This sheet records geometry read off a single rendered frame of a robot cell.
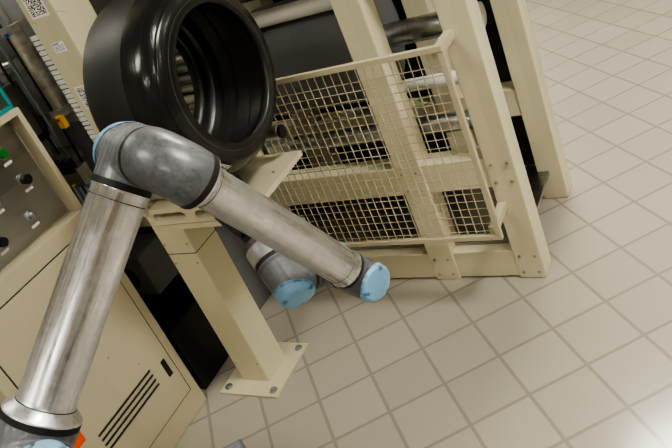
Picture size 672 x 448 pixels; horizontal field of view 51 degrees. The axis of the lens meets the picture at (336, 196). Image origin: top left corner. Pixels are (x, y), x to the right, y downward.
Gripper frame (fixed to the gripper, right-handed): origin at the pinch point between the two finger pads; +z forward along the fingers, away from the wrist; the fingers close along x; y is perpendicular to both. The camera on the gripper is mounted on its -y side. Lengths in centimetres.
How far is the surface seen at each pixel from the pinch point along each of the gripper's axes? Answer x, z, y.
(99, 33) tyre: 3, 48, -16
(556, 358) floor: 31, -75, 90
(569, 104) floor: 115, 23, 206
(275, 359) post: -48, -11, 97
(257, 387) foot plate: -59, -16, 94
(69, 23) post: -4, 67, -9
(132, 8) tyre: 14, 45, -16
